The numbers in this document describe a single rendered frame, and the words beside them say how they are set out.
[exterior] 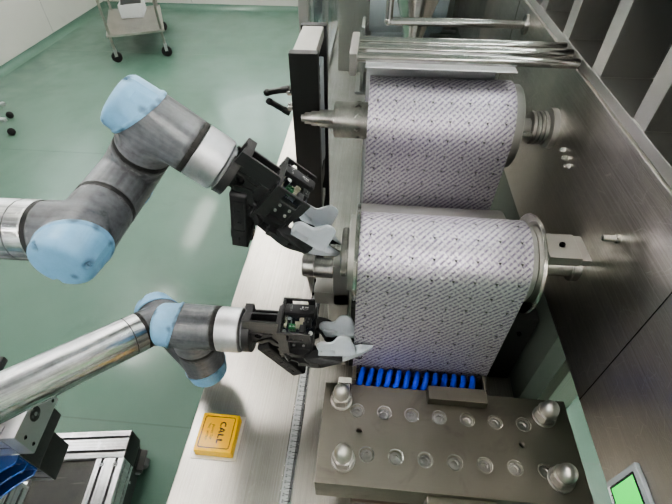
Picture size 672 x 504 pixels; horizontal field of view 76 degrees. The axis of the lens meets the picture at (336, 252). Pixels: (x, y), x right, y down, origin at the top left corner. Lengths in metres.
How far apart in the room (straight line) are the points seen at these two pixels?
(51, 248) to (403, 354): 0.53
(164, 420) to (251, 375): 1.08
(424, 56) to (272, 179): 0.32
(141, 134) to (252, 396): 0.56
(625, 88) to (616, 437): 0.45
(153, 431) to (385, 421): 1.37
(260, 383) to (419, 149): 0.55
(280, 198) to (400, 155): 0.26
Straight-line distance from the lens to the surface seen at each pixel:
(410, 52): 0.78
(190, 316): 0.74
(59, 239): 0.54
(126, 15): 5.52
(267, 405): 0.91
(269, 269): 1.12
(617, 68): 0.76
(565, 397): 1.23
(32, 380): 0.84
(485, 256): 0.62
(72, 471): 1.80
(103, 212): 0.57
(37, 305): 2.64
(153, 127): 0.58
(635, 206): 0.62
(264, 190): 0.60
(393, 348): 0.74
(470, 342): 0.73
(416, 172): 0.78
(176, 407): 2.00
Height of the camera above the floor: 1.71
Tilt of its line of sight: 45 degrees down
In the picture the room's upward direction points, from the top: straight up
